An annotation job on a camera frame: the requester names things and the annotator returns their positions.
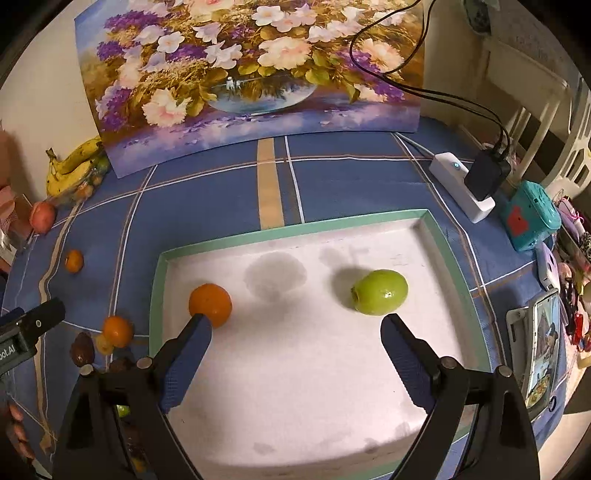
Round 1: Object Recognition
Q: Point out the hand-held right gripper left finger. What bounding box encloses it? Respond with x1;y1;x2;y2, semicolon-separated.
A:
52;314;214;480

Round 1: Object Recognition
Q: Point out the teal box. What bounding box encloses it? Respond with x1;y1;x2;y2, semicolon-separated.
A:
499;181;561;252

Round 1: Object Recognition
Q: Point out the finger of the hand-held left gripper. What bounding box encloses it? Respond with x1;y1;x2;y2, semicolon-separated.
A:
19;297;66;346

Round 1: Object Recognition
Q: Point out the yellow banana bunch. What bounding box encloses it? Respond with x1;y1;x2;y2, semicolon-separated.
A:
45;136;106;199

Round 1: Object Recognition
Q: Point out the person's left hand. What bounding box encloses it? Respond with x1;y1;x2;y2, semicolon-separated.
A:
6;401;37;463

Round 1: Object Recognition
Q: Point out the white photo frame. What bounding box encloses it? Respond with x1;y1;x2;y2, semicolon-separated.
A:
506;288;568;411

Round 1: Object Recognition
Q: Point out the black charger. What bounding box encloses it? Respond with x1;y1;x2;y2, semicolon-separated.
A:
463;148;512;200

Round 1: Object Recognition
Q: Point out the white chair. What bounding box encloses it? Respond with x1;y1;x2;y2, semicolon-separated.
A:
480;37;591;195

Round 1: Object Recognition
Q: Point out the flower painting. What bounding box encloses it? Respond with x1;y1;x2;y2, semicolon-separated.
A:
75;0;426;179

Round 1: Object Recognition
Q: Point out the white cable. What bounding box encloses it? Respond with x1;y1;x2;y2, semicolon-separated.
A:
394;133;437;160

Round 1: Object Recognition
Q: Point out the large orange with stem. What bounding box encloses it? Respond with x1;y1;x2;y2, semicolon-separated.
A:
102;315;134;348

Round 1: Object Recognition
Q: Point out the white power strip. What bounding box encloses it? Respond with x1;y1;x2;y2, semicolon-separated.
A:
429;152;497;224

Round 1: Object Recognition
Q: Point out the red apple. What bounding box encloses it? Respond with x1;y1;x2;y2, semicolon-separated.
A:
30;200;57;234

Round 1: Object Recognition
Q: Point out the white tray with green rim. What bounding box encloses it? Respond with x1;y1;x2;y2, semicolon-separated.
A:
148;209;495;480

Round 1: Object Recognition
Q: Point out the oval orange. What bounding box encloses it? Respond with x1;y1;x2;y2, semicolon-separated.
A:
188;283;233;328

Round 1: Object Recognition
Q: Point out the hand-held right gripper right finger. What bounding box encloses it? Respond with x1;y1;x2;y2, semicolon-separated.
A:
380;314;541;480

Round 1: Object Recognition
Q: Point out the lavender toy camera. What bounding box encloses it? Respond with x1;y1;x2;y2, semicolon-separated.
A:
536;242;560;291

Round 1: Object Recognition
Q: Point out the plastic bag of small fruits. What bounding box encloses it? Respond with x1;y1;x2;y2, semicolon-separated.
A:
60;154;112;206

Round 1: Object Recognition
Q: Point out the black cable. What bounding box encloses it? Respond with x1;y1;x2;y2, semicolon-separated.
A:
349;0;506;160
349;0;511;158

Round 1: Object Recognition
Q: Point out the blue plaid tablecloth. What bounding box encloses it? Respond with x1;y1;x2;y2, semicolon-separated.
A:
0;115;568;480

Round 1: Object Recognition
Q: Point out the pile of small accessories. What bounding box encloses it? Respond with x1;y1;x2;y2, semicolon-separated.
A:
554;189;591;370

